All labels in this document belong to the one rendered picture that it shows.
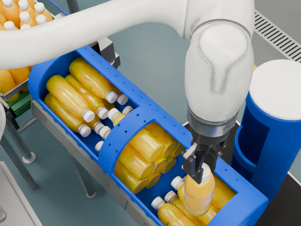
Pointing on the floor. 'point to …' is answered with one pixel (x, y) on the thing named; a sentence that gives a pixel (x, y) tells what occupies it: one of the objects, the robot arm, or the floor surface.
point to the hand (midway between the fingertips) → (203, 166)
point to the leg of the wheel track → (83, 177)
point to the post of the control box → (9, 151)
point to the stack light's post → (73, 6)
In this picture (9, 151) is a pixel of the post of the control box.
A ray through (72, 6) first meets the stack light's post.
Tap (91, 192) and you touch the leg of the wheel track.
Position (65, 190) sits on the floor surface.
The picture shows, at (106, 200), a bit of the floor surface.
